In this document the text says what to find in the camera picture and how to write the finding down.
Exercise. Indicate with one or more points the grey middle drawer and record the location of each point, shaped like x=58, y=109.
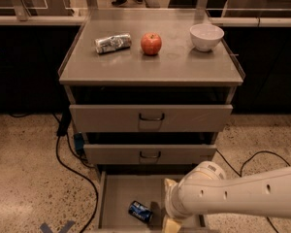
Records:
x=148, y=154

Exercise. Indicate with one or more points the white ceramic bowl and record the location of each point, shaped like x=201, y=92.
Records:
x=205, y=37

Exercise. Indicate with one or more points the red apple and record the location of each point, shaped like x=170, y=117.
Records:
x=151, y=43

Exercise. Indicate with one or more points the grey open bottom drawer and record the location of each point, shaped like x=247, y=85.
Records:
x=117, y=192

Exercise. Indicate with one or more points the black power plug block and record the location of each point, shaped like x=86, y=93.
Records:
x=64, y=123

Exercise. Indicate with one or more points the blue power adapter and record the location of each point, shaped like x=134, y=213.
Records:
x=78, y=142

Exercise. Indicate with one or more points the grey metal drawer cabinet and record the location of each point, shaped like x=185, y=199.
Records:
x=178, y=74

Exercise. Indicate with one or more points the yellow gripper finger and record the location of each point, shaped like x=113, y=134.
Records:
x=169, y=183
x=171, y=225

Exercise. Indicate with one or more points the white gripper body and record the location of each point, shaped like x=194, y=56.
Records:
x=170, y=202

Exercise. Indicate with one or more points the grey top drawer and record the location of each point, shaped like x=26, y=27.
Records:
x=150, y=118

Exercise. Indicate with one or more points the silver crumpled can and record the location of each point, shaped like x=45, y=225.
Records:
x=113, y=43

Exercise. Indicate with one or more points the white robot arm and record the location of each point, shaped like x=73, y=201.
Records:
x=205, y=190

